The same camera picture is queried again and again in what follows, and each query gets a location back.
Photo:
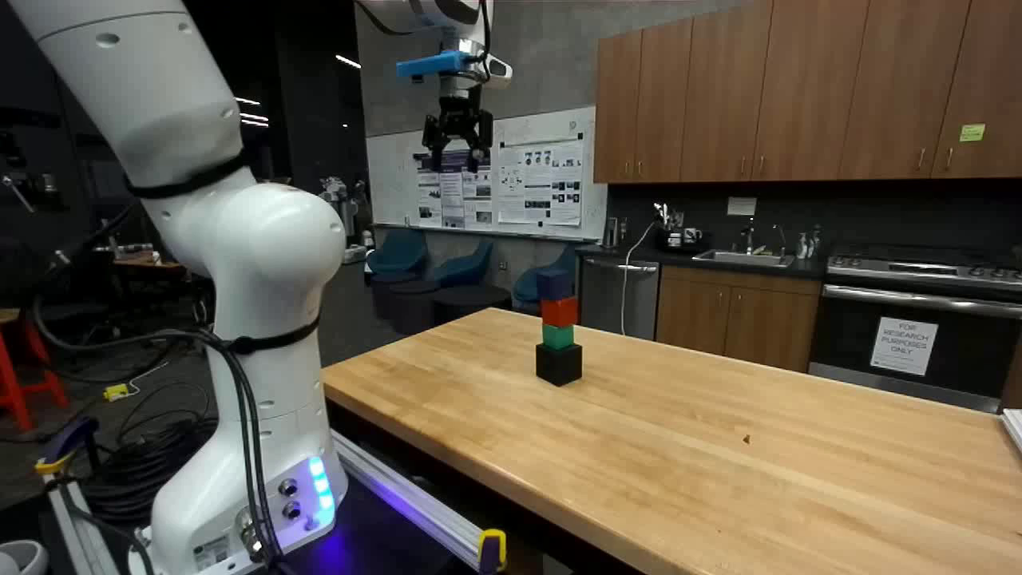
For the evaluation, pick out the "white wall poster board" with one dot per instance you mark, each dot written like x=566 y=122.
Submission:
x=534 y=183

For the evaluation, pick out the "stainless dishwasher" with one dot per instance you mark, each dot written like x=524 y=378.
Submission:
x=620 y=296

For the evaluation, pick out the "red stool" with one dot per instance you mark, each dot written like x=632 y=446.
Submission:
x=25 y=367

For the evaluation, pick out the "brown upper wooden cabinets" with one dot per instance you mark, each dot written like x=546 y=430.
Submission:
x=809 y=91

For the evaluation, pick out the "green sticky note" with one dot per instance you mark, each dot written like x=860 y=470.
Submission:
x=970 y=133

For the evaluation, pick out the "stainless steel oven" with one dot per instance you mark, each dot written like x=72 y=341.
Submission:
x=976 y=303

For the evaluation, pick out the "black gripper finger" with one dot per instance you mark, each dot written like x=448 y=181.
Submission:
x=435 y=141
x=481 y=147

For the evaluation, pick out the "orange block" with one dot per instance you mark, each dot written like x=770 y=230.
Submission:
x=561 y=311

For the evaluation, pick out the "white paper sign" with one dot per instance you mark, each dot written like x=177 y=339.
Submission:
x=905 y=346

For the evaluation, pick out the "green block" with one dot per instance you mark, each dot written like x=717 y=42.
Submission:
x=557 y=336

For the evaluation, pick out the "black block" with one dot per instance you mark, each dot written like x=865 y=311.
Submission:
x=561 y=365

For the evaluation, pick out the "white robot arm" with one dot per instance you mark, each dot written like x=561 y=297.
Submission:
x=267 y=480

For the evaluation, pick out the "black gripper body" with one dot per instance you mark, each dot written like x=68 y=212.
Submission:
x=460 y=119

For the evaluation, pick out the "blue chair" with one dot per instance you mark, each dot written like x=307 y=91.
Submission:
x=404 y=254

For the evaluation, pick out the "aluminium rail with yellow clamp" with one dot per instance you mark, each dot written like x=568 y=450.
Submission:
x=478 y=547

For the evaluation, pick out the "purple block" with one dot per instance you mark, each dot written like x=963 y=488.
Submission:
x=553 y=284

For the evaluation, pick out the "brown lower wooden cabinet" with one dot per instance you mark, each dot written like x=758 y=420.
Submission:
x=739 y=315

